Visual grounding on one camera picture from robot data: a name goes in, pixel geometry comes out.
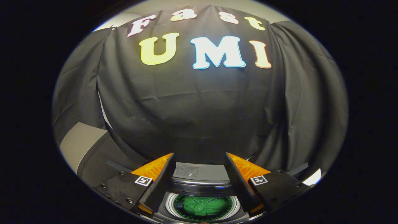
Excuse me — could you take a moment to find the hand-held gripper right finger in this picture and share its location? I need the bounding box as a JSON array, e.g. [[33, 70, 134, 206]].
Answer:
[[224, 152, 311, 217]]

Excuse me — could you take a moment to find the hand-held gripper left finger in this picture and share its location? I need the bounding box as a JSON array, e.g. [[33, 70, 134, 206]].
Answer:
[[95, 152, 176, 216]]

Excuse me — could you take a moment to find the dark washing machine lid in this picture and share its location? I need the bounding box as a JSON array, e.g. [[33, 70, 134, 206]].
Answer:
[[155, 181, 258, 224]]

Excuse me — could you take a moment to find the grey washing machine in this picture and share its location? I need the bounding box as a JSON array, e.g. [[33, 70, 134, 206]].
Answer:
[[106, 159, 310, 224]]

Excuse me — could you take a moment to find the green polo shirt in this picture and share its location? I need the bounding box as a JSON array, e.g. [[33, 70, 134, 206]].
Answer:
[[174, 195, 234, 218]]

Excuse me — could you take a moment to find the white paper sheet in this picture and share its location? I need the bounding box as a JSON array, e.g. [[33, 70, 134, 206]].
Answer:
[[302, 169, 322, 186]]

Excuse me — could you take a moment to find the grey cabinet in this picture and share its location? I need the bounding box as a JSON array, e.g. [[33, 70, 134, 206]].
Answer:
[[59, 122, 146, 187]]

